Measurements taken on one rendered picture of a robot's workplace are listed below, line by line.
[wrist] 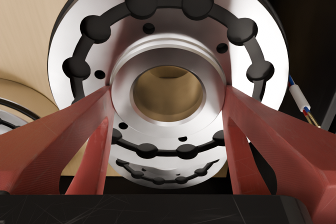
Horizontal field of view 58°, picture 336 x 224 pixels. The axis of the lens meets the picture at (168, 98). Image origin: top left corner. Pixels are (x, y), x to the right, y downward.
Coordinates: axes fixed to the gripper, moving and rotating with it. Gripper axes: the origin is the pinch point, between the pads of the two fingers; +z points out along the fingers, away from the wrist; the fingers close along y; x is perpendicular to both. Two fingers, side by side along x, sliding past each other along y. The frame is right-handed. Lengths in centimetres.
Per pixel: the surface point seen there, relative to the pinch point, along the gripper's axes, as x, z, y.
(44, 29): 0.9, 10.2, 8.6
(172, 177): 13.4, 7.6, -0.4
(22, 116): 6.6, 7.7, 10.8
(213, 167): 11.9, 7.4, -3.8
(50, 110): 7.7, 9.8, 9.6
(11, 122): 7.0, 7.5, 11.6
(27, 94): 6.1, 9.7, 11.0
